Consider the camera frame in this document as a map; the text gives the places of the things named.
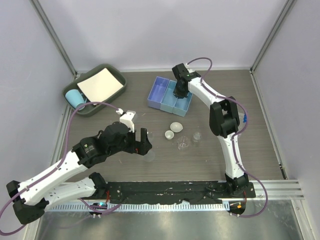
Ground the dark green plastic tray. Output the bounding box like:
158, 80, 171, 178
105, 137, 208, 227
62, 63, 127, 117

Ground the blue tiered organizer box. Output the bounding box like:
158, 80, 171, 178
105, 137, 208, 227
147, 76, 193, 117

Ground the large white ceramic bowl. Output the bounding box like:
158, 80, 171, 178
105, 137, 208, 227
169, 122, 183, 133

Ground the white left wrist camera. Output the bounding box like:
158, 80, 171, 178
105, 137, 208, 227
116, 108, 137, 133

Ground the light blue mug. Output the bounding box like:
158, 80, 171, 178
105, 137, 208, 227
65, 89, 87, 109

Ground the small white ceramic bowl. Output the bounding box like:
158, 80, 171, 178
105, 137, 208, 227
164, 130, 175, 140

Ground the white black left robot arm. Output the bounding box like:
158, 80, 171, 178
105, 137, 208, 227
6, 121, 152, 225

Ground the aluminium rail profile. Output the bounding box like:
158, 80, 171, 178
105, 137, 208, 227
252, 179, 305, 201

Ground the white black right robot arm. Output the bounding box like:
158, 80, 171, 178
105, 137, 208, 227
172, 63, 249, 198

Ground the small clear glass bottle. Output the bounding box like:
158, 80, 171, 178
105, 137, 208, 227
192, 132, 202, 146

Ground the clear glass beaker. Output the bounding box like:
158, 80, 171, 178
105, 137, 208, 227
176, 136, 190, 151

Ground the clear glass watch dish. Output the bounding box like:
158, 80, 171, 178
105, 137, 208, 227
147, 131, 154, 139

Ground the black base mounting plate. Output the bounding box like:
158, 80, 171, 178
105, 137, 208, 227
77, 179, 257, 205

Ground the white square plate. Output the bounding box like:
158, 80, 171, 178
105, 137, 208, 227
77, 68, 124, 102

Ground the clear test tube rack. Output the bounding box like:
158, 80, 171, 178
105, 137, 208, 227
238, 112, 247, 138

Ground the white slotted cable duct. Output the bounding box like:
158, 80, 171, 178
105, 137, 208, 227
49, 200, 230, 212

